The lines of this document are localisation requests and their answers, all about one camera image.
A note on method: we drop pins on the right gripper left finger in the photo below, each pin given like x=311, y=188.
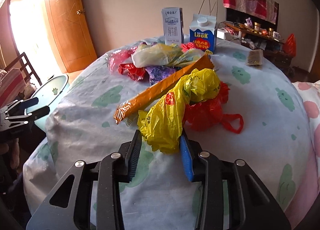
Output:
x=132, y=156

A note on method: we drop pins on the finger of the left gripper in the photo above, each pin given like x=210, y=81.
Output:
x=38, y=113
x=24, y=104

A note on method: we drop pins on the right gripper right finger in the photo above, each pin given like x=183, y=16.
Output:
x=189, y=150

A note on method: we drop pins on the red plastic bag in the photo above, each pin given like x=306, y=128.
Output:
x=204, y=115

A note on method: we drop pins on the purple foil wrapper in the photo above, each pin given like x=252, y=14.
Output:
x=158, y=73

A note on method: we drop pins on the light green trash basin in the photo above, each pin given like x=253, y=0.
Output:
x=49, y=94

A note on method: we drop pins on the red striped cushion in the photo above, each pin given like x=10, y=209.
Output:
x=12, y=84

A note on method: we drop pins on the dark wooden chair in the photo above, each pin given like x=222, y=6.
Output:
x=26, y=68

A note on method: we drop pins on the long orange snack wrapper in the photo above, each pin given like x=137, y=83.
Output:
x=145, y=98

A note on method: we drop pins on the small red foil wrapper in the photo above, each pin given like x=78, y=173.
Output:
x=132, y=71

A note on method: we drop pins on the white sheet with green clouds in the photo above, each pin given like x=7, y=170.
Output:
x=275, y=141

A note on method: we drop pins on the pink plastic bag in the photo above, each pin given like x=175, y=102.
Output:
x=119, y=56

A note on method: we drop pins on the orange wooden door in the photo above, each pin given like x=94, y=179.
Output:
x=71, y=34

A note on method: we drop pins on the red foam fruit net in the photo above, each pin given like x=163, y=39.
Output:
x=190, y=47

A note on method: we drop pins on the pale yellow plastic bag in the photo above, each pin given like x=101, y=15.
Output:
x=164, y=55

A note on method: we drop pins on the clear packet of seeds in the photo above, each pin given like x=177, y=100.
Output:
x=255, y=58

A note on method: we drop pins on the blue gable-top milk carton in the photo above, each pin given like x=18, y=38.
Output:
x=202, y=32

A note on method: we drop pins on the white box on cabinet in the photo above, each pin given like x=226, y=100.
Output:
x=227, y=34

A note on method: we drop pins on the pink bed sheet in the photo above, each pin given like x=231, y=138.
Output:
x=306, y=194

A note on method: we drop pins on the tall white milk carton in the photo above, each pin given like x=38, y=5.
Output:
x=173, y=25

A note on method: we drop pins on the dark wooden tv cabinet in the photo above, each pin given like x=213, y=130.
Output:
x=272, y=49

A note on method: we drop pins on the pink floral pillow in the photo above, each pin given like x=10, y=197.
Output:
x=309, y=92

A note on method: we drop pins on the black television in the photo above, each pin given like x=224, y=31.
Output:
x=236, y=16

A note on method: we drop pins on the white mug on cabinet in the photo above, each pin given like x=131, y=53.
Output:
x=276, y=35

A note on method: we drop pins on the red bag on cabinet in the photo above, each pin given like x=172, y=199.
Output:
x=289, y=47

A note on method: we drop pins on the red and pink cloth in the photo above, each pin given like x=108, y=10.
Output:
x=264, y=9

